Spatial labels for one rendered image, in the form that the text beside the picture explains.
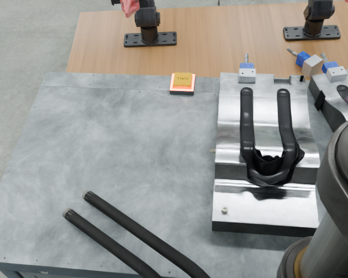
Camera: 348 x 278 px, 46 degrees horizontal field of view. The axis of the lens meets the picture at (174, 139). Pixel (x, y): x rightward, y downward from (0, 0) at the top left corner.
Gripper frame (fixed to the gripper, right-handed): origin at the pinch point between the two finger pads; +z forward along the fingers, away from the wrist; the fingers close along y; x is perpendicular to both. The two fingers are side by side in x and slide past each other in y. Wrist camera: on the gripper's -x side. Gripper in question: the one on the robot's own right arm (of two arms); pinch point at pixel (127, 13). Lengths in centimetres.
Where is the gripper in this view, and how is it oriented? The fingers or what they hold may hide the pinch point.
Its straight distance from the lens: 106.5
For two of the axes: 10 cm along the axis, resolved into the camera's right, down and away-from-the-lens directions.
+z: -0.1, 8.1, -5.9
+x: 0.6, 5.9, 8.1
